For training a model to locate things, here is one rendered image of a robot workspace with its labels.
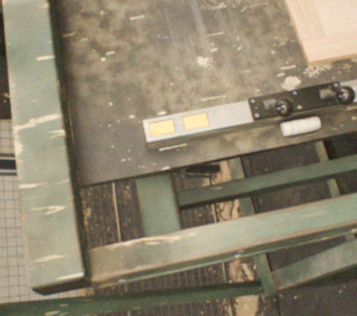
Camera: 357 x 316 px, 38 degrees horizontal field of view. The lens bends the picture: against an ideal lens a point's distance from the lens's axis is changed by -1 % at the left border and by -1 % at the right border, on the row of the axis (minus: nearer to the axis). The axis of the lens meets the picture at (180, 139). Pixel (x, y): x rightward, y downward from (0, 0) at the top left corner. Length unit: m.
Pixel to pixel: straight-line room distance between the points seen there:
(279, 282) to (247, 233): 1.13
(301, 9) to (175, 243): 0.62
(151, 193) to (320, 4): 0.59
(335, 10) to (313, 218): 0.52
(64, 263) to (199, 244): 0.24
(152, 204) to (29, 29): 0.45
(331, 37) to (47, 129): 0.66
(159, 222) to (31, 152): 0.29
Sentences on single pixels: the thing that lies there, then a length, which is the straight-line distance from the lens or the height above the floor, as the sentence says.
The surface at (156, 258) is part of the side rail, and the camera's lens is 0.97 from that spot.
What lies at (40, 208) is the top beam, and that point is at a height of 1.92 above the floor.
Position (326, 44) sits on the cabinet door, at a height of 1.33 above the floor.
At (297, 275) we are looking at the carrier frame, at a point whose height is 0.79.
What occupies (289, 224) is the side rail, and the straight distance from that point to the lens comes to 1.00.
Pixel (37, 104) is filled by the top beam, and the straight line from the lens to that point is 1.06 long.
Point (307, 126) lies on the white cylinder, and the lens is 1.11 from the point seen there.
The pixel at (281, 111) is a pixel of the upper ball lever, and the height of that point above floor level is 1.55.
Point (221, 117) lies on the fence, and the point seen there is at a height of 1.57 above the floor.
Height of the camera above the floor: 2.23
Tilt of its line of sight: 33 degrees down
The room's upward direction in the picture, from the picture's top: 87 degrees counter-clockwise
